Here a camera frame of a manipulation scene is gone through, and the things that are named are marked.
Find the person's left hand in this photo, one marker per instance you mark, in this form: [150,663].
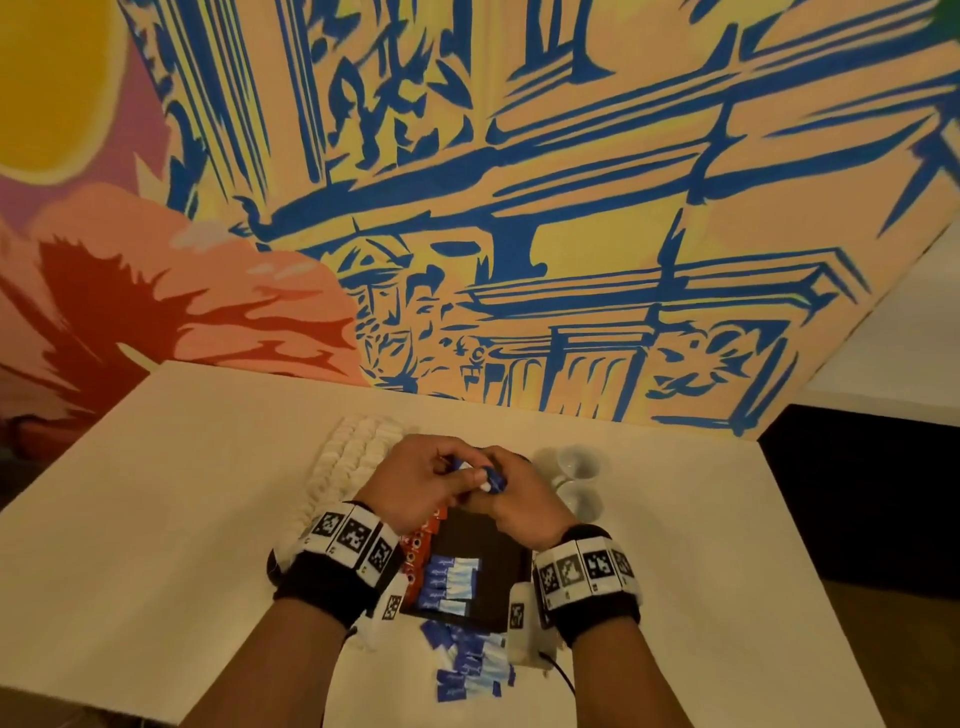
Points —
[413,483]

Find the person's right hand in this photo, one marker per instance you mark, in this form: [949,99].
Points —
[533,507]

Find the row of red Nescafe sachets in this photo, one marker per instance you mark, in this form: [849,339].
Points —
[420,548]

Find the row of tea bags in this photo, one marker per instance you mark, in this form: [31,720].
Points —
[338,473]

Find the dark brown tray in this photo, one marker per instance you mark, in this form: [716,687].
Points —
[503,578]

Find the pile of blue sugar sachets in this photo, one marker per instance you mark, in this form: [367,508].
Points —
[468,660]

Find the person's right forearm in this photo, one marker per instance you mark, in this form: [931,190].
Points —
[630,683]

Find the person's left forearm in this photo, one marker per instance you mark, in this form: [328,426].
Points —
[270,668]

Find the small white cup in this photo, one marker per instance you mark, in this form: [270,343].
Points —
[563,462]
[582,501]

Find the black right wristband with markers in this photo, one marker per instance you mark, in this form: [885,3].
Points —
[588,585]

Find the black wristband with markers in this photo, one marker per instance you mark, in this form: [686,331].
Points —
[338,563]
[588,585]

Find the black left wristband with markers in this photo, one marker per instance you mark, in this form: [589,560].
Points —
[338,563]

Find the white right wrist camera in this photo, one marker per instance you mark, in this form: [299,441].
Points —
[525,623]

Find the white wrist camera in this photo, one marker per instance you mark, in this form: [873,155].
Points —
[525,623]
[387,609]

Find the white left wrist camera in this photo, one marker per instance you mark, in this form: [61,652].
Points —
[387,609]

